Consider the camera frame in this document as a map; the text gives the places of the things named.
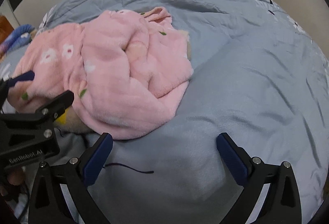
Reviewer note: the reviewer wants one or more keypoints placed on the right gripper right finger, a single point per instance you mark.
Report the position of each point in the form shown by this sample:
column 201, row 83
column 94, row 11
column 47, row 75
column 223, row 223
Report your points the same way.
column 282, row 202

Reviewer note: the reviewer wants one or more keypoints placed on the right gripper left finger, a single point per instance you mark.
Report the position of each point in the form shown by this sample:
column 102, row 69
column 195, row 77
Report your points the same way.
column 47, row 202

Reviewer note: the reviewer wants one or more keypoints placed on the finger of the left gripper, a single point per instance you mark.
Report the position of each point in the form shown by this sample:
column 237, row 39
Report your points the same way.
column 57, row 106
column 28, row 76

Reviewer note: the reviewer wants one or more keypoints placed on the pink fleece pajama garment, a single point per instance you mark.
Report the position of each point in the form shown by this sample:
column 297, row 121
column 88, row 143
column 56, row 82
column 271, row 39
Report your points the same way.
column 128, row 71

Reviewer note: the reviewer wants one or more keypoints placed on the person's left hand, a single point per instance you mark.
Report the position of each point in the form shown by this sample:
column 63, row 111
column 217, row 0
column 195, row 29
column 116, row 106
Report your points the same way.
column 12, row 177

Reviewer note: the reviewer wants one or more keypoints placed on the beige yellow fuzzy sweater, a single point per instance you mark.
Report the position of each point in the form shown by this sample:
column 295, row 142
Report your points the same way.
column 70, row 122

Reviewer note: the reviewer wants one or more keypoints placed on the blue patterned pillow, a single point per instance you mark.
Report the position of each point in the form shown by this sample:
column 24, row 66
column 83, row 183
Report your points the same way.
column 20, row 37

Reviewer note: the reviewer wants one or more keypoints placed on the black thread on duvet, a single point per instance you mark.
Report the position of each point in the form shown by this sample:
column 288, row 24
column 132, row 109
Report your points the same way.
column 125, row 166

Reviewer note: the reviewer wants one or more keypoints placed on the blue floral duvet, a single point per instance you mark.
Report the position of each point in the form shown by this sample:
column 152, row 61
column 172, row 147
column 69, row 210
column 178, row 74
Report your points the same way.
column 257, row 76

